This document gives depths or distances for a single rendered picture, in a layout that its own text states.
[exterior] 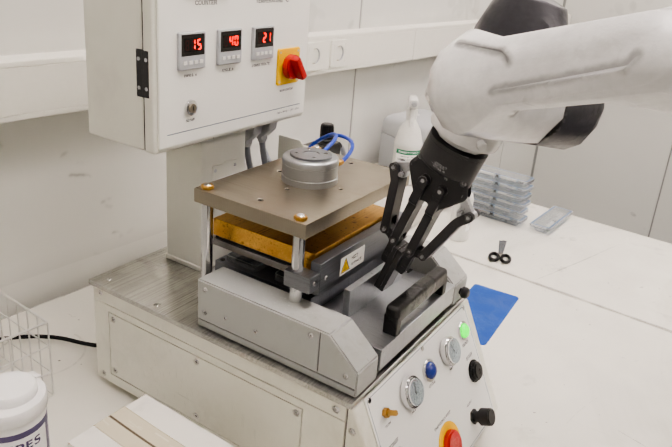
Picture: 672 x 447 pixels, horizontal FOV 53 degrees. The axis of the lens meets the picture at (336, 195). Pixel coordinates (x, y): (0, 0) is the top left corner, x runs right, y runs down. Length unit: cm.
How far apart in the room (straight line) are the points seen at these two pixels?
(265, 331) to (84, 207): 63
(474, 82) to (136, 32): 44
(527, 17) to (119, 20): 49
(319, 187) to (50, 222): 62
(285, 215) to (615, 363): 75
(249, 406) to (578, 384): 60
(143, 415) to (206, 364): 10
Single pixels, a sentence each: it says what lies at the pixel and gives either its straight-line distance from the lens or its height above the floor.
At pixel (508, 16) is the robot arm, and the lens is 73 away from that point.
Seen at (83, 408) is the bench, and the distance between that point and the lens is 111.
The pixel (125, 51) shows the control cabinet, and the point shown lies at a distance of 90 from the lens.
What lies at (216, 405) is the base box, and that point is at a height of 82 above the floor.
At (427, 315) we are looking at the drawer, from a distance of 93.
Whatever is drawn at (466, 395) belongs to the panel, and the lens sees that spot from 104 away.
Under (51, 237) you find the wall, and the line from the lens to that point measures 137.
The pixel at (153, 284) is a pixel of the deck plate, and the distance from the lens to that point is 103.
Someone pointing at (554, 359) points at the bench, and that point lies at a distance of 131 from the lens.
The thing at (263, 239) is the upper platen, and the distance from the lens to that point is 88.
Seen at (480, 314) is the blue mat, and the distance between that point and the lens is 140.
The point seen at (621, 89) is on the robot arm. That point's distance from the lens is 54.
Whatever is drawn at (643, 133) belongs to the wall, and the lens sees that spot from 334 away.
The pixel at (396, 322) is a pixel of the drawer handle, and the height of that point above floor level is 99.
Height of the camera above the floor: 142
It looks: 20 degrees down
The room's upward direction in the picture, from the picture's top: 5 degrees clockwise
